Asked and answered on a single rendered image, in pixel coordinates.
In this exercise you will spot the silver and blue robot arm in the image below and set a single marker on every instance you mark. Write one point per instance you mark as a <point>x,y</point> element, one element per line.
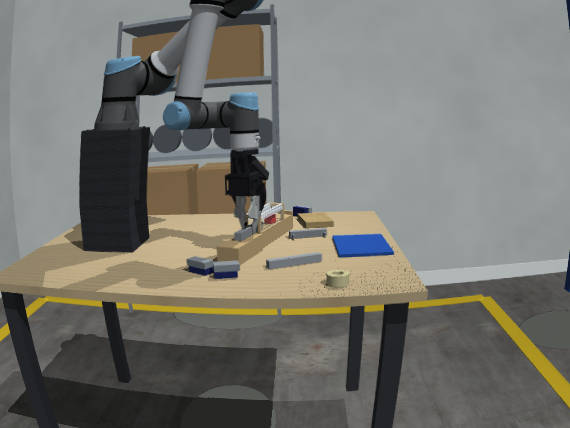
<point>124,78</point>

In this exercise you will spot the light brown wooden board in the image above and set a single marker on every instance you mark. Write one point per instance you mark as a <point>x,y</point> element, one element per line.
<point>315,220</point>

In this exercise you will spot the beige roll of tape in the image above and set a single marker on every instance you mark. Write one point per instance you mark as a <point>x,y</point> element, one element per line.
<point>335,280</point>

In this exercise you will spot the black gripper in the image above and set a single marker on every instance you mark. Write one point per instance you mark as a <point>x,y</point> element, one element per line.
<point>243,181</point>

